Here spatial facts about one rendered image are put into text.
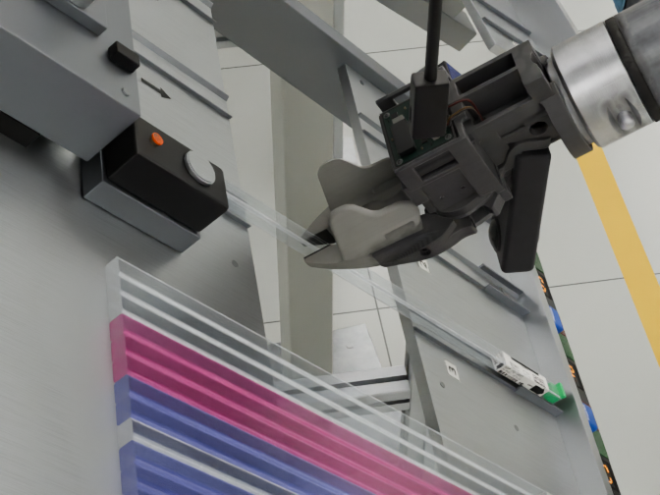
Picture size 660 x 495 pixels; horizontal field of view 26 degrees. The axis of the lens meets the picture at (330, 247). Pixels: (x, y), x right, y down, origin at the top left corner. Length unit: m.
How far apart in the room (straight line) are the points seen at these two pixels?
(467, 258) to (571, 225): 1.12
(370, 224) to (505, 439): 0.23
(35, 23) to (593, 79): 0.35
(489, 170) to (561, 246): 1.39
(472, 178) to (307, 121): 0.70
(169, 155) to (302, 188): 0.86
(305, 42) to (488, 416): 0.38
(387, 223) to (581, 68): 0.17
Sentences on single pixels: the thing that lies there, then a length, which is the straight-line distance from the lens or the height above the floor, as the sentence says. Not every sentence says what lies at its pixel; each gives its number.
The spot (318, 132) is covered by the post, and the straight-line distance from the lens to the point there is 1.64.
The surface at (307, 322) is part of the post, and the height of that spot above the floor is 0.24.
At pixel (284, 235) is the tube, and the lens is 0.99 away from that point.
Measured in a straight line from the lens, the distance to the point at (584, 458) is 1.19.
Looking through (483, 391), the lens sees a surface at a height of 0.80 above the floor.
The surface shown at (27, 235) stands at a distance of 0.79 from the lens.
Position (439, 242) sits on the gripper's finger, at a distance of 0.96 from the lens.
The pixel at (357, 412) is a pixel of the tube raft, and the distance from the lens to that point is 0.92.
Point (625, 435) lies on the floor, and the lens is 2.11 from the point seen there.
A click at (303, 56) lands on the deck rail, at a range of 1.29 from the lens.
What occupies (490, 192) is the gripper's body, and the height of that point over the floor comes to 1.03.
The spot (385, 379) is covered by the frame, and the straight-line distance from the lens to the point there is 1.74.
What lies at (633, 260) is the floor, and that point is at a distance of 2.33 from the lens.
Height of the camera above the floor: 1.71
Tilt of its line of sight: 48 degrees down
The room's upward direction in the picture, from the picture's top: straight up
